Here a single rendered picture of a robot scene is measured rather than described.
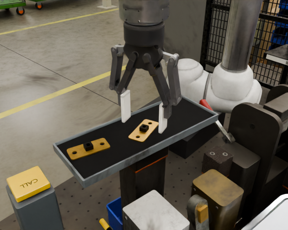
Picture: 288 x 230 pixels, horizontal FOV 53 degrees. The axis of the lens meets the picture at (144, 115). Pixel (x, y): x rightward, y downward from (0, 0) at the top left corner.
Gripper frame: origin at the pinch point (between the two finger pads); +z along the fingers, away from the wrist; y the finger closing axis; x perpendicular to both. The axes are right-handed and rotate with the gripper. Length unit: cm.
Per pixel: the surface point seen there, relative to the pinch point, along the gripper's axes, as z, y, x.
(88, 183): 4.6, -1.7, -18.7
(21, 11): 112, -527, 422
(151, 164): 11.6, 2.9, -1.8
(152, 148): 4.2, 4.7, -5.0
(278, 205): 20.0, 31.3, 7.5
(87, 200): 50, -28, 8
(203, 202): 10.0, 17.3, -8.6
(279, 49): 17, 21, 114
